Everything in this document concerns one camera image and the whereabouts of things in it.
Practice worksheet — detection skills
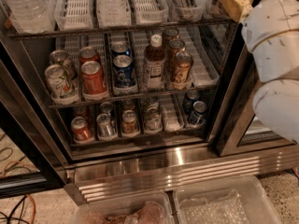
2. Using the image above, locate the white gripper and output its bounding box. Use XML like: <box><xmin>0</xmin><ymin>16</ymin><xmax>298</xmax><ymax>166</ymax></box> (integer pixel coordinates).
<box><xmin>219</xmin><ymin>0</ymin><xmax>299</xmax><ymax>52</ymax></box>

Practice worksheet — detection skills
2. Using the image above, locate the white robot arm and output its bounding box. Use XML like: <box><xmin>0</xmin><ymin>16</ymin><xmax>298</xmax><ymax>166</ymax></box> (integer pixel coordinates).
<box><xmin>219</xmin><ymin>0</ymin><xmax>299</xmax><ymax>144</ymax></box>

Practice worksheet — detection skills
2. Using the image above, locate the white empty tray middle shelf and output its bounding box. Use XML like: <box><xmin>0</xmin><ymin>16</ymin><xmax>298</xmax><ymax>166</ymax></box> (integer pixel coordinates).
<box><xmin>178</xmin><ymin>27</ymin><xmax>219</xmax><ymax>87</ymax></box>

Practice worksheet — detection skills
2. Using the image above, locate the brown tea bottle white cap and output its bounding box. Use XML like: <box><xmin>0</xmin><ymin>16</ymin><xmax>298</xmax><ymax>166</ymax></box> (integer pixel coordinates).
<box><xmin>143</xmin><ymin>34</ymin><xmax>166</xmax><ymax>88</ymax></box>

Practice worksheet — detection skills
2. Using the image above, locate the steel fridge cabinet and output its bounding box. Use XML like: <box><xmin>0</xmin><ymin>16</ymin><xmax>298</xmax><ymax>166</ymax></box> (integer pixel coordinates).
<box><xmin>0</xmin><ymin>0</ymin><xmax>299</xmax><ymax>204</ymax></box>

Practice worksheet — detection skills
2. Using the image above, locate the white green can bottom shelf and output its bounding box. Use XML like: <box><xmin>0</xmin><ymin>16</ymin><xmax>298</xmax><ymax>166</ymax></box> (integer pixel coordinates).
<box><xmin>145</xmin><ymin>107</ymin><xmax>162</xmax><ymax>131</ymax></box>

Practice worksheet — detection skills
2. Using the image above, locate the brown can bottom shelf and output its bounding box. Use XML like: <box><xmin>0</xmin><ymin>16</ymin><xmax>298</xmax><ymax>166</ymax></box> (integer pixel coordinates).
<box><xmin>122</xmin><ymin>110</ymin><xmax>138</xmax><ymax>134</ymax></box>

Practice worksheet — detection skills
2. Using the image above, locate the silver can bottom shelf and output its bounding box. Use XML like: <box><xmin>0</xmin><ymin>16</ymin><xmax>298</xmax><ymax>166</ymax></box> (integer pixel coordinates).
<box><xmin>96</xmin><ymin>113</ymin><xmax>115</xmax><ymax>137</ymax></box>

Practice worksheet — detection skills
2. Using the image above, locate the orange can bottom shelf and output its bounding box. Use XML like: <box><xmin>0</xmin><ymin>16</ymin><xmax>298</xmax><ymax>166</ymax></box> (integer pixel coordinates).
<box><xmin>71</xmin><ymin>117</ymin><xmax>93</xmax><ymax>141</ymax></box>

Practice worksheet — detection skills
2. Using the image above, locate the clear water bottle left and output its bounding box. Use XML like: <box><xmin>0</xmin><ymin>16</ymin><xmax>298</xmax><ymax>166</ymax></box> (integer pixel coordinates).
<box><xmin>5</xmin><ymin>0</ymin><xmax>56</xmax><ymax>34</ymax></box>

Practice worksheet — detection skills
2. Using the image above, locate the open fridge glass door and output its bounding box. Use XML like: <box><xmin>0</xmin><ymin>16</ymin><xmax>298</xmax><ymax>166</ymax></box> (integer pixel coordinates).
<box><xmin>0</xmin><ymin>62</ymin><xmax>66</xmax><ymax>198</ymax></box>

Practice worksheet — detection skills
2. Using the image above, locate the brown tan can rear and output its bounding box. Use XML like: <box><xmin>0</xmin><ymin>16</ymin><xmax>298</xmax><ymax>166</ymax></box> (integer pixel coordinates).
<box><xmin>162</xmin><ymin>28</ymin><xmax>179</xmax><ymax>47</ymax></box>

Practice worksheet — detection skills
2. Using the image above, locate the brown tan can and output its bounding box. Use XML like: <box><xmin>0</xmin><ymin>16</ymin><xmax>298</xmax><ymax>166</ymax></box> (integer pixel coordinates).
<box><xmin>162</xmin><ymin>28</ymin><xmax>179</xmax><ymax>47</ymax></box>
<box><xmin>165</xmin><ymin>39</ymin><xmax>186</xmax><ymax>72</ymax></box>
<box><xmin>171</xmin><ymin>51</ymin><xmax>193</xmax><ymax>83</ymax></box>

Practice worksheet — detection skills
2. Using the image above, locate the brown tan can middle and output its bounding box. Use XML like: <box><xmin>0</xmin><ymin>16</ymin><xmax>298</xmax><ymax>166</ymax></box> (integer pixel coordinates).
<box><xmin>165</xmin><ymin>39</ymin><xmax>186</xmax><ymax>72</ymax></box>

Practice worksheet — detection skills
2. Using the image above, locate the brown tan can front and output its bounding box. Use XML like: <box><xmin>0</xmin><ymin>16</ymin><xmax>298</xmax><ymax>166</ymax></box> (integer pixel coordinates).
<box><xmin>171</xmin><ymin>51</ymin><xmax>193</xmax><ymax>83</ymax></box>

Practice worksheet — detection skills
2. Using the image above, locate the blue can bottom front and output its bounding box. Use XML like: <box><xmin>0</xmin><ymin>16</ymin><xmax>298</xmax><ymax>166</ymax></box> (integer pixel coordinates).
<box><xmin>188</xmin><ymin>101</ymin><xmax>207</xmax><ymax>125</ymax></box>

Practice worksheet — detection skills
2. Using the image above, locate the blue soda can rear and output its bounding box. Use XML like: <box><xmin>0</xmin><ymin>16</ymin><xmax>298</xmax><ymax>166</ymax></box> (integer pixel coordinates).
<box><xmin>111</xmin><ymin>41</ymin><xmax>131</xmax><ymax>57</ymax></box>

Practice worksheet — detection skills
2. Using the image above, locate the blue soda can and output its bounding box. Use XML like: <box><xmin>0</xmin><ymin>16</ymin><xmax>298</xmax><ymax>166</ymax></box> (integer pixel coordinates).
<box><xmin>112</xmin><ymin>55</ymin><xmax>135</xmax><ymax>88</ymax></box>
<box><xmin>111</xmin><ymin>41</ymin><xmax>131</xmax><ymax>57</ymax></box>

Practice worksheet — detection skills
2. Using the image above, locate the blue soda can front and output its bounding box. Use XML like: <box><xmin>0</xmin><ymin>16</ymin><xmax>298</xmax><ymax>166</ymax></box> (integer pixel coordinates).
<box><xmin>112</xmin><ymin>55</ymin><xmax>135</xmax><ymax>88</ymax></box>

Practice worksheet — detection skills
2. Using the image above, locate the orange soda can rear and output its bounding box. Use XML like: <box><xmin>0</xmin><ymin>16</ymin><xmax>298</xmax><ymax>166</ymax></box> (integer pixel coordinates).
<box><xmin>78</xmin><ymin>47</ymin><xmax>101</xmax><ymax>64</ymax></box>

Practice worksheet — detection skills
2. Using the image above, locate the orange soda can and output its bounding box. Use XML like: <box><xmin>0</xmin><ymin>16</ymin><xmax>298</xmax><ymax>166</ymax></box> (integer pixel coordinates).
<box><xmin>81</xmin><ymin>61</ymin><xmax>107</xmax><ymax>94</ymax></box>
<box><xmin>78</xmin><ymin>47</ymin><xmax>101</xmax><ymax>64</ymax></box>

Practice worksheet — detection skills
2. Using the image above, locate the orange soda can front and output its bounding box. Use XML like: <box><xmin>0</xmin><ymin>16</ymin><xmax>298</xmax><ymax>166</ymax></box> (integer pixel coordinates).
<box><xmin>81</xmin><ymin>61</ymin><xmax>107</xmax><ymax>94</ymax></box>

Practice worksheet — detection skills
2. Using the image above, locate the clear bin with bubble wrap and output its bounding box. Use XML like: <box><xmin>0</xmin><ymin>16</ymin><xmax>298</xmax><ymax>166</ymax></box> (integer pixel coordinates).
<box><xmin>173</xmin><ymin>175</ymin><xmax>282</xmax><ymax>224</ymax></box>

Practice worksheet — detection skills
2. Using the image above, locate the silver can behind white can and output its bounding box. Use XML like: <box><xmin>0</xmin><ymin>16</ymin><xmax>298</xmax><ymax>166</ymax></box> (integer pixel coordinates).
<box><xmin>50</xmin><ymin>49</ymin><xmax>77</xmax><ymax>80</ymax></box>

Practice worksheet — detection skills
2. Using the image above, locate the white green soda can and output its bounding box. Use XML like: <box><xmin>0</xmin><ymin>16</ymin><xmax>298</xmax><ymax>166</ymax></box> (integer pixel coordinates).
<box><xmin>45</xmin><ymin>64</ymin><xmax>76</xmax><ymax>99</ymax></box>

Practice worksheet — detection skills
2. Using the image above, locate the clear bin with pink bags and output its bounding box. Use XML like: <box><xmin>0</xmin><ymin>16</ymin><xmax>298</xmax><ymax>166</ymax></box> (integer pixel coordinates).
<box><xmin>69</xmin><ymin>191</ymin><xmax>175</xmax><ymax>224</ymax></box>

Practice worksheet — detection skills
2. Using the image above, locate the orange cable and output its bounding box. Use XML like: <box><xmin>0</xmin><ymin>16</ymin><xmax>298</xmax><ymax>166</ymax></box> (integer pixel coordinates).
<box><xmin>0</xmin><ymin>161</ymin><xmax>37</xmax><ymax>224</ymax></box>

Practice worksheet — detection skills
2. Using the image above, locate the black cable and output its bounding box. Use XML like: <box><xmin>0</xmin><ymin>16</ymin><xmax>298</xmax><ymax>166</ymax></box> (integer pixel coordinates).
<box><xmin>0</xmin><ymin>194</ymin><xmax>29</xmax><ymax>224</ymax></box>

